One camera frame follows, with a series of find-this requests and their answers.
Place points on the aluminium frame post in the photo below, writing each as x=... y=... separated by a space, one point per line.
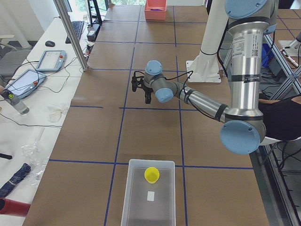
x=62 y=11

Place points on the yellow plastic cup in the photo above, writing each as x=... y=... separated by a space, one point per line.
x=151 y=175

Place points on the person in black shirt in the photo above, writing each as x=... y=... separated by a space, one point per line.
x=282 y=118

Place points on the crumpled white tissue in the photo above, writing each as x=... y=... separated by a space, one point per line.
x=55 y=112

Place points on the aluminium side frame rail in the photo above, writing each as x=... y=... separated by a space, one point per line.
x=277 y=169

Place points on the clear water bottle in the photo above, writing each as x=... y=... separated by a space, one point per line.
x=14 y=101

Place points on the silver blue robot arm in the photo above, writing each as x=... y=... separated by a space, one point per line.
x=247 y=21

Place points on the folded dark blue umbrella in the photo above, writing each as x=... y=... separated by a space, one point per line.
x=19 y=176

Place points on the teach pendant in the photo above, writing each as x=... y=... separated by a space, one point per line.
x=51 y=61
x=26 y=83

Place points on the pink plastic bin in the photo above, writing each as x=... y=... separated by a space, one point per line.
x=155 y=15

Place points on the crumpled clear plastic wrap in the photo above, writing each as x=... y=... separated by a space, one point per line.
x=36 y=156

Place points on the near teach pendant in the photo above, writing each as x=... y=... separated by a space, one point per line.
x=26 y=83

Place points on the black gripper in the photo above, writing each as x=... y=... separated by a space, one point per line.
x=147 y=91

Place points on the black power adapter box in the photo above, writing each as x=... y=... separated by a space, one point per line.
x=93 y=32

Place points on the clear white plastic box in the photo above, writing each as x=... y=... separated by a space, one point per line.
x=147 y=204

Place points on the grey office chair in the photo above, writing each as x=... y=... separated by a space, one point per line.
x=10 y=62

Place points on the far teach pendant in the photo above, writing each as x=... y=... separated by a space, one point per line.
x=51 y=61

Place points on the black computer mouse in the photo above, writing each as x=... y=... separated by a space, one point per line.
x=49 y=43

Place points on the black keyboard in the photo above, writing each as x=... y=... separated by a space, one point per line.
x=77 y=27

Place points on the red cylinder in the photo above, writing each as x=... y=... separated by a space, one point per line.
x=14 y=208

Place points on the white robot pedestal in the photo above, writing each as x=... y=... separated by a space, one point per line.
x=205 y=66

